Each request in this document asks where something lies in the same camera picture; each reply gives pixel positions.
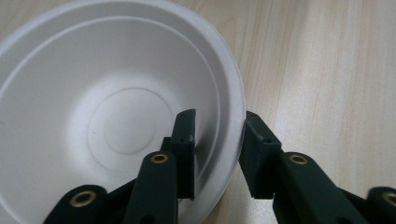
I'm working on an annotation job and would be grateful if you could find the white paper bowl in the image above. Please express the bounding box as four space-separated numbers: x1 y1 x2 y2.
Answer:
0 0 248 224

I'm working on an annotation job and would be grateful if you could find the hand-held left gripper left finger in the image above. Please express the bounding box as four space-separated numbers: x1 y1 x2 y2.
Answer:
160 108 197 201

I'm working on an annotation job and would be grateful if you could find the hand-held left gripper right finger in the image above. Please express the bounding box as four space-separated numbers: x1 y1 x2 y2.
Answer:
238 110 283 201

